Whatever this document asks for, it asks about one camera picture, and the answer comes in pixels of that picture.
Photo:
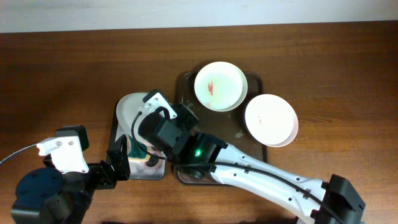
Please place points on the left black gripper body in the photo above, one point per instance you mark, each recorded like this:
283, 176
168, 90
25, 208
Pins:
104, 177

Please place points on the small soapy metal tray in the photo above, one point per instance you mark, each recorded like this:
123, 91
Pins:
137, 171

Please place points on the large brown tray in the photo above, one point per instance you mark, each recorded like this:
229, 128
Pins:
228, 126

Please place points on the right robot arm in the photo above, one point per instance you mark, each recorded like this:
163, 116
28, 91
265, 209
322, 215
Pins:
168, 128

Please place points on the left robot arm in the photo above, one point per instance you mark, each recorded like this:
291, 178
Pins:
62, 191

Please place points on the white plate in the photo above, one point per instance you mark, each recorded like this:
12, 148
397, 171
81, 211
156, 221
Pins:
127, 109
271, 120
220, 86

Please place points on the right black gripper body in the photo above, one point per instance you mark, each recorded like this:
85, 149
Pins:
186, 116

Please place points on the green yellow sponge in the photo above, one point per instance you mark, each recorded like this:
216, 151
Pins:
142, 154

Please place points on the white plate top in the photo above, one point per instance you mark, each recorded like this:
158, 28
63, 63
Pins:
220, 86

